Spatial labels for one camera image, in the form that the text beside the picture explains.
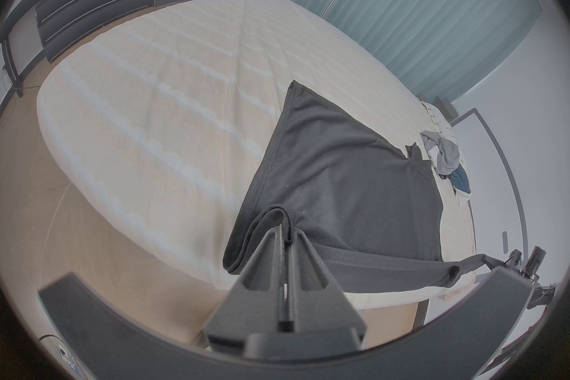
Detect grey garment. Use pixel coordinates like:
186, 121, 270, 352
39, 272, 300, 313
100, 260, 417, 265
421, 130, 460, 175

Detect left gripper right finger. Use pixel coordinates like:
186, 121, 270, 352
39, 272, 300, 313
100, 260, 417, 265
291, 229, 368, 342

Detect grey bedside table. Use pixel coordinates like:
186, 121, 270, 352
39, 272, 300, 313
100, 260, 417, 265
416, 93, 457, 121

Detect white printed pillow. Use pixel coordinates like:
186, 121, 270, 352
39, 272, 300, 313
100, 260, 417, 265
419, 100, 459, 147

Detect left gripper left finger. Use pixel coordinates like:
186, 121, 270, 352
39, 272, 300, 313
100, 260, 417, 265
206, 226, 286, 346

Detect black T-shirt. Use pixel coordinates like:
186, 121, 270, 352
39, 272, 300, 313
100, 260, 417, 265
222, 80, 495, 294

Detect bed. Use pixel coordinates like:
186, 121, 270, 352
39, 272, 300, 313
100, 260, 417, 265
36, 0, 528, 312

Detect dark blue garment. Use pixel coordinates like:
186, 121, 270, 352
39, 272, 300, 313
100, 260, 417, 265
450, 169, 471, 194

